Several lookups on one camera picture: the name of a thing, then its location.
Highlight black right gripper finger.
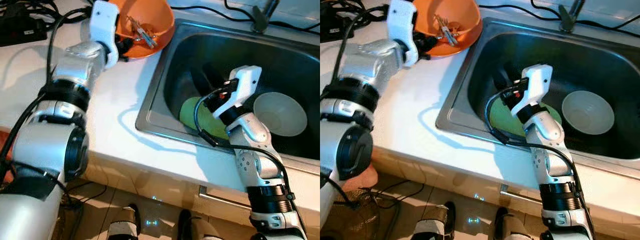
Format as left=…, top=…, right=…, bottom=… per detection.
left=491, top=70, right=508, bottom=94
left=501, top=65, right=521, bottom=89
left=191, top=67, right=212, bottom=97
left=204, top=62, right=226, bottom=92

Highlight metal cutlery utensil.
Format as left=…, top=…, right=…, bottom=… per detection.
left=126, top=15, right=158, bottom=49
left=434, top=15, right=461, bottom=47

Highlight white kitchen cabinet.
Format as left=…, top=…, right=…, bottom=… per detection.
left=82, top=152, right=321, bottom=223
left=372, top=150, right=640, bottom=236

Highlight green plate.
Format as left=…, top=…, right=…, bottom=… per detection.
left=489, top=100, right=563, bottom=138
left=179, top=96, right=236, bottom=141

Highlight stainless steel sink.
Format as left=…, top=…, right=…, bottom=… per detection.
left=135, top=19, right=321, bottom=162
left=435, top=17, right=640, bottom=161

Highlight grey bowl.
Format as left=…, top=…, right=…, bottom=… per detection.
left=252, top=91, right=308, bottom=137
left=561, top=90, right=616, bottom=136

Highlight dark metal faucet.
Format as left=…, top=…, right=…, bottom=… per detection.
left=558, top=0, right=586, bottom=33
left=251, top=0, right=281, bottom=33

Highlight black power strip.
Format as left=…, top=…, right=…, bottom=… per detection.
left=0, top=15, right=48, bottom=48
left=320, top=15, right=356, bottom=43

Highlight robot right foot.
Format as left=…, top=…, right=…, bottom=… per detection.
left=494, top=207, right=541, bottom=240
left=177, top=209, right=223, bottom=240

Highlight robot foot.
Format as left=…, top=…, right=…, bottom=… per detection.
left=415, top=201, right=456, bottom=240
left=494, top=207, right=541, bottom=240
left=177, top=209, right=223, bottom=240
left=106, top=202, right=142, bottom=240

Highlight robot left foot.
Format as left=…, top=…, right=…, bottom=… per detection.
left=415, top=201, right=456, bottom=240
left=106, top=202, right=142, bottom=240

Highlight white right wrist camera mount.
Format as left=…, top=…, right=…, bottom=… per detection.
left=212, top=65, right=262, bottom=119
left=511, top=63, right=553, bottom=117

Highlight metal cabinet handle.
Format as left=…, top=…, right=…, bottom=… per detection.
left=500, top=184, right=543, bottom=206
left=198, top=186, right=253, bottom=211

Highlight grey wire fan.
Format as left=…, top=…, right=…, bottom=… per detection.
left=320, top=192, right=381, bottom=240

